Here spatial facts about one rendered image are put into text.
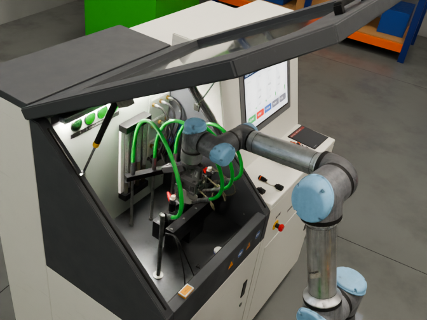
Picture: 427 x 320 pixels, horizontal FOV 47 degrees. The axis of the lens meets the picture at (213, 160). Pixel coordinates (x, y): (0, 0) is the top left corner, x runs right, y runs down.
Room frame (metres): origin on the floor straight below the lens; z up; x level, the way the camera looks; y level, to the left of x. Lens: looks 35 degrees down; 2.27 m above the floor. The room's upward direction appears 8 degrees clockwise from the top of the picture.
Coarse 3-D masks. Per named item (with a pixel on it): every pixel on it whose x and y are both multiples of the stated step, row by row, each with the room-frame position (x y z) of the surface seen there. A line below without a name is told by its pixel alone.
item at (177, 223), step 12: (216, 192) 1.60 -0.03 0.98; (192, 204) 1.54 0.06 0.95; (204, 204) 1.51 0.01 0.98; (216, 204) 1.59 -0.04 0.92; (180, 216) 1.42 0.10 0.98; (192, 216) 1.43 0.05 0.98; (204, 216) 1.51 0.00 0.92; (156, 228) 1.36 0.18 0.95; (168, 228) 1.35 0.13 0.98; (180, 228) 1.37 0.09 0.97; (192, 228) 1.44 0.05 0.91; (168, 240) 1.33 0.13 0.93; (192, 240) 1.45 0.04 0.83
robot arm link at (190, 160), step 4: (180, 152) 1.36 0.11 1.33; (180, 156) 1.35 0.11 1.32; (184, 156) 1.33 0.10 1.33; (188, 156) 1.33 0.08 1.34; (192, 156) 1.33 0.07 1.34; (196, 156) 1.33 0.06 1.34; (200, 156) 1.34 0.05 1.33; (184, 160) 1.33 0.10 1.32; (188, 160) 1.33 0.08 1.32; (192, 160) 1.33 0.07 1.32; (196, 160) 1.33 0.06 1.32; (200, 160) 1.35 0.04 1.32; (188, 164) 1.33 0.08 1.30; (192, 164) 1.33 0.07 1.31
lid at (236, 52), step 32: (352, 0) 1.14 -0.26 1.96; (384, 0) 1.22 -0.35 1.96; (224, 32) 1.66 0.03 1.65; (256, 32) 1.47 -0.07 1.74; (288, 32) 1.20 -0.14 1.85; (320, 32) 0.94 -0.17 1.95; (352, 32) 1.01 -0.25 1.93; (128, 64) 1.60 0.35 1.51; (160, 64) 1.42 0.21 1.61; (192, 64) 1.00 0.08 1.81; (224, 64) 0.90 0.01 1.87; (256, 64) 0.90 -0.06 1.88; (64, 96) 1.19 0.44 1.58; (96, 96) 1.07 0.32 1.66; (128, 96) 1.02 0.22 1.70
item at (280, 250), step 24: (216, 24) 2.02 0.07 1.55; (240, 24) 2.06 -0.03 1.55; (216, 96) 1.74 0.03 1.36; (216, 120) 1.73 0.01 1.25; (240, 120) 1.82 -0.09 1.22; (288, 120) 2.20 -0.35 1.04; (288, 192) 1.72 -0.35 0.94; (288, 216) 1.80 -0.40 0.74; (264, 240) 1.58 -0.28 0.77; (288, 240) 1.90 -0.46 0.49; (264, 264) 1.65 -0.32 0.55; (288, 264) 2.02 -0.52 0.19; (264, 288) 1.73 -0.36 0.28
